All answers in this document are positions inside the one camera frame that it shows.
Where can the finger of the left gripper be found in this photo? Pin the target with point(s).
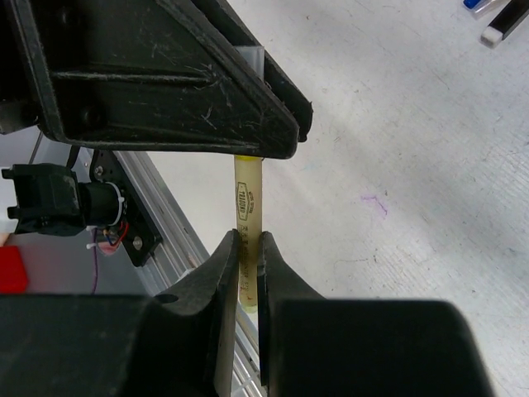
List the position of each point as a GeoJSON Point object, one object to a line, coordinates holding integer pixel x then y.
{"type": "Point", "coordinates": [224, 18]}
{"type": "Point", "coordinates": [140, 76]}

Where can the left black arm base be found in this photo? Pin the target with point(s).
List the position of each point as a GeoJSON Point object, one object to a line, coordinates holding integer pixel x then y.
{"type": "Point", "coordinates": [135, 230]}

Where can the yellow highlighter pen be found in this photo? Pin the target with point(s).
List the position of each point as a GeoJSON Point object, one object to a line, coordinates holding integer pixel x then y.
{"type": "Point", "coordinates": [249, 207]}

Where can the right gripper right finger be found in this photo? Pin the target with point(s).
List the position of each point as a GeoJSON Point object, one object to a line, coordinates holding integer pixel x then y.
{"type": "Point", "coordinates": [292, 325]}

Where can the black marker cap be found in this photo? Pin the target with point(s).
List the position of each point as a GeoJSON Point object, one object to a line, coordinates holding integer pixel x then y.
{"type": "Point", "coordinates": [504, 23]}

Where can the white marker blue cap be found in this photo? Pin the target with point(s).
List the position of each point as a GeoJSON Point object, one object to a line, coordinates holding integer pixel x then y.
{"type": "Point", "coordinates": [479, 8]}

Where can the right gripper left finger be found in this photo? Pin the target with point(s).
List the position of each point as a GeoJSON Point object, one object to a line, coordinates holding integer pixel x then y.
{"type": "Point", "coordinates": [197, 360]}

